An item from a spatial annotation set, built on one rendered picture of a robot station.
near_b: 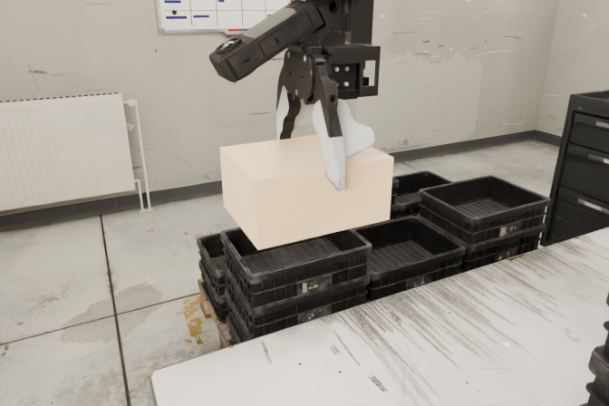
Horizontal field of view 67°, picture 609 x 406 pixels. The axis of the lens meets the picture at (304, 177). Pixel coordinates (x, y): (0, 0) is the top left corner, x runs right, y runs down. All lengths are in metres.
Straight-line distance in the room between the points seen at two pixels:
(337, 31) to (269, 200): 0.19
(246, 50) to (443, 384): 0.63
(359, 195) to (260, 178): 0.12
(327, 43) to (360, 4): 0.05
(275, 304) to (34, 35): 2.18
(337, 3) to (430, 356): 0.63
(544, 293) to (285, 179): 0.79
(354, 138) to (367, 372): 0.48
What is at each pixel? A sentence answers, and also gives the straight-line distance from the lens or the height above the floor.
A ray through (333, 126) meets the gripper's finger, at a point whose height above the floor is 1.17.
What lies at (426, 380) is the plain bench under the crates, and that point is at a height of 0.70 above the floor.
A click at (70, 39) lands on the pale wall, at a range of 3.02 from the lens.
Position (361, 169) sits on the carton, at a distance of 0.49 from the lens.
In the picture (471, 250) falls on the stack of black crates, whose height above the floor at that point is 0.47.
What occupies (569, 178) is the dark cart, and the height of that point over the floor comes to 0.51.
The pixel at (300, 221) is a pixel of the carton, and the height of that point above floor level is 1.07.
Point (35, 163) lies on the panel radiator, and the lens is 3.03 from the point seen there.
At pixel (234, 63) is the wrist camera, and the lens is 0.44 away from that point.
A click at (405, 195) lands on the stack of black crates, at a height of 0.38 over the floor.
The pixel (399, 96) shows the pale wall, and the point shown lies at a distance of 3.86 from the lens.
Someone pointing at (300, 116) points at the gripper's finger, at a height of 1.15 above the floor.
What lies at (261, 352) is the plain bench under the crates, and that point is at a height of 0.70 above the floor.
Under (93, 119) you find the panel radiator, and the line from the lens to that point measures 2.96.
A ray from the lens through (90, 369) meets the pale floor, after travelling 2.02.
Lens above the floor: 1.28
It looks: 21 degrees down
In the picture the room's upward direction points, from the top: straight up
